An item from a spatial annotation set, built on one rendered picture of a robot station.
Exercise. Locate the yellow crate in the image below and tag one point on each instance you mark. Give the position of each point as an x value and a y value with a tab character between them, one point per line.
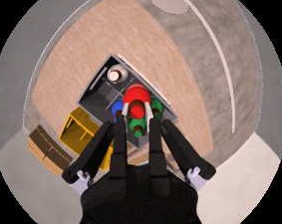
76	137

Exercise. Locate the red bottle with pink label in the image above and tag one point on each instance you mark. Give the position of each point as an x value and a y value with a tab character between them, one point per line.
136	95

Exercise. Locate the blue bottle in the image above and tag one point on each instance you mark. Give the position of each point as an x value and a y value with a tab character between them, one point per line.
117	107

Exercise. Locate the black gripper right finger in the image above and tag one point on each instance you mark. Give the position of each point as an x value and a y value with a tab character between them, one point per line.
196	170

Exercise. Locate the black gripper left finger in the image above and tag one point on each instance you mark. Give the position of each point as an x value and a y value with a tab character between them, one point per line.
80	174

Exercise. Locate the white bottle with grey label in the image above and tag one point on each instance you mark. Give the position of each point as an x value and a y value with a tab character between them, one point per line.
118	74

